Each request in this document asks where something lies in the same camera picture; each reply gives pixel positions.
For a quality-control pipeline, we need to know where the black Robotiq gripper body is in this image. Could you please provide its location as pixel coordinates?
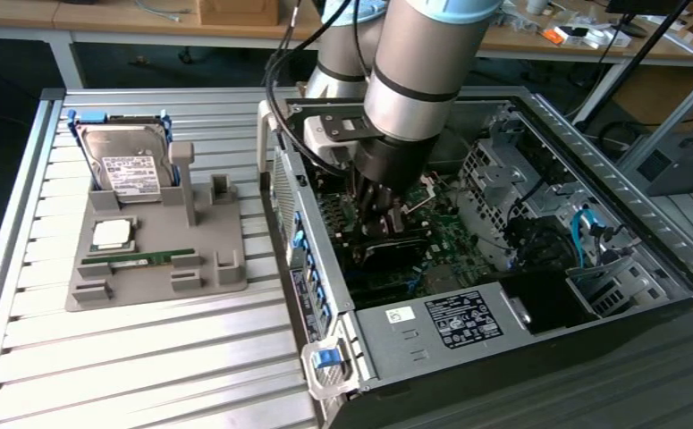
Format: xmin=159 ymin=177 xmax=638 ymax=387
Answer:
xmin=353 ymin=133 xmax=442 ymax=198

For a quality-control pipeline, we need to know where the green graphics card black fan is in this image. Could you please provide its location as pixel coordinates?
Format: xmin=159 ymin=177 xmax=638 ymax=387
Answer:
xmin=345 ymin=234 xmax=430 ymax=269

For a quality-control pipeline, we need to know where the metal socket cover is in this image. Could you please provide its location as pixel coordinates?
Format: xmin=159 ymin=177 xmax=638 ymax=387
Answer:
xmin=402 ymin=176 xmax=442 ymax=212

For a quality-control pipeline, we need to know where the green Dell motherboard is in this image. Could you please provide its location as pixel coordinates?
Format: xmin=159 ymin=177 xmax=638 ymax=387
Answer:
xmin=313 ymin=169 xmax=503 ymax=309

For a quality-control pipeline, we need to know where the open black PC case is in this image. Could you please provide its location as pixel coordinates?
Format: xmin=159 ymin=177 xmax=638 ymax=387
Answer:
xmin=255 ymin=96 xmax=693 ymax=429

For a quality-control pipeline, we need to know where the silver chipset heatsink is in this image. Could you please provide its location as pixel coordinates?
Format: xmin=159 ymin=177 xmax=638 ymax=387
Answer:
xmin=422 ymin=265 xmax=467 ymax=291

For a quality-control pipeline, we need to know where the grey power supply unit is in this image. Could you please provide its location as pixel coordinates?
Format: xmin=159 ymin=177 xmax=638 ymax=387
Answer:
xmin=354 ymin=285 xmax=536 ymax=381

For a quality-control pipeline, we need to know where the green RAM stick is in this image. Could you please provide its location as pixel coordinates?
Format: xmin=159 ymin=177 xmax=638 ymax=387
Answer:
xmin=81 ymin=248 xmax=195 ymax=268

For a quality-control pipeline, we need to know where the grey plastic parts rack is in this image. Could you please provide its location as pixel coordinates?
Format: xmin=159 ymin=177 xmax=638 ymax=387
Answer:
xmin=63 ymin=141 xmax=250 ymax=313

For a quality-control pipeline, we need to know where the silver hard disk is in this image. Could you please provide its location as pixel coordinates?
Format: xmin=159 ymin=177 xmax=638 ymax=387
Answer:
xmin=78 ymin=123 xmax=179 ymax=206

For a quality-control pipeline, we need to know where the silver CPU chip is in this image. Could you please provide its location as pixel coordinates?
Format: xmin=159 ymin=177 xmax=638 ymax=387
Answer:
xmin=90 ymin=219 xmax=139 ymax=252

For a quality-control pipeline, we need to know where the small white box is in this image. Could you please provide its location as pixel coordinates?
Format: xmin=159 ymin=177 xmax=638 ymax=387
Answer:
xmin=584 ymin=29 xmax=632 ymax=49

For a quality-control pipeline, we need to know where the grey computer tower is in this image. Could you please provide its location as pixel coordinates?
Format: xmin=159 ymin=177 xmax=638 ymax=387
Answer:
xmin=617 ymin=131 xmax=693 ymax=198

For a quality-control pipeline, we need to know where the black tripod pole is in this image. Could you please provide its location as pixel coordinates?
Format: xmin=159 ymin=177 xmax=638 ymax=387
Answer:
xmin=571 ymin=0 xmax=693 ymax=133

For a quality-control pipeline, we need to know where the black monitor with stand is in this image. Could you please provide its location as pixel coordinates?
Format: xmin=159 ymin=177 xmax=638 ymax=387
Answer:
xmin=605 ymin=0 xmax=693 ymax=38

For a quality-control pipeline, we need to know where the hard disk drive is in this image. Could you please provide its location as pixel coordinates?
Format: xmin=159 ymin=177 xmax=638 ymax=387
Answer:
xmin=66 ymin=109 xmax=174 ymax=189

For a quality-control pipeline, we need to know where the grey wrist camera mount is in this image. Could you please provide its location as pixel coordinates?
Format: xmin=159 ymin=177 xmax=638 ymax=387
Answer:
xmin=302 ymin=114 xmax=386 ymax=173

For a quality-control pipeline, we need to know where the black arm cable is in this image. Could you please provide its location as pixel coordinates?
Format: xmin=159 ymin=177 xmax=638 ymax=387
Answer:
xmin=262 ymin=0 xmax=373 ymax=176

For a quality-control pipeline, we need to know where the blue SATA wire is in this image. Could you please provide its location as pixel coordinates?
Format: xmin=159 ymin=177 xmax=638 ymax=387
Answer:
xmin=571 ymin=208 xmax=609 ymax=269

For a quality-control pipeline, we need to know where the grey flat ribbon wire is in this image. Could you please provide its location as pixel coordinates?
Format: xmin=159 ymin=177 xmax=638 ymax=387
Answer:
xmin=565 ymin=257 xmax=643 ymax=283

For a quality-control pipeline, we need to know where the wooden desk white frame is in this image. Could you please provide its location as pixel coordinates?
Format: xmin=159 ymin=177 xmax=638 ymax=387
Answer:
xmin=471 ymin=0 xmax=693 ymax=130
xmin=0 ymin=0 xmax=324 ymax=88

